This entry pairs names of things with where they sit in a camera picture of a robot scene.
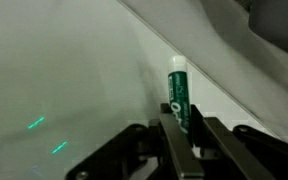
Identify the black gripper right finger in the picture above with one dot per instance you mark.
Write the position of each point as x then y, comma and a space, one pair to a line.
237, 150

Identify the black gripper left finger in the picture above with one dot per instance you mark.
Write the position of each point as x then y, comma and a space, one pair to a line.
177, 150

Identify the green whiteboard marker white cap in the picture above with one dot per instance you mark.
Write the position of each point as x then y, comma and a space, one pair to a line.
179, 86

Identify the large white whiteboard panel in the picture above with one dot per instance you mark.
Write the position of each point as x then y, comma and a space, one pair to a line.
67, 66

